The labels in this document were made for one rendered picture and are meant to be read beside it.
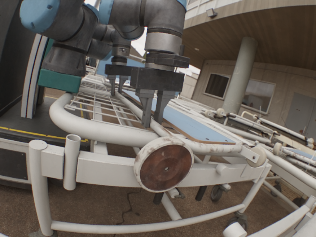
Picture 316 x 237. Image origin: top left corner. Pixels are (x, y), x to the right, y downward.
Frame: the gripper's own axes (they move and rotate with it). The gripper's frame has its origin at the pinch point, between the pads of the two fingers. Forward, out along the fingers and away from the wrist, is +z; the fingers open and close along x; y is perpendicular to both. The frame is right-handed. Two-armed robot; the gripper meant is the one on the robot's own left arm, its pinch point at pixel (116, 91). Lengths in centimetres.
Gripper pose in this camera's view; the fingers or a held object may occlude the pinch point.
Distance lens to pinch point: 80.4
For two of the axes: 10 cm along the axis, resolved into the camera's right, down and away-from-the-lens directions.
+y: 4.6, 3.3, -8.2
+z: -1.4, 9.4, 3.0
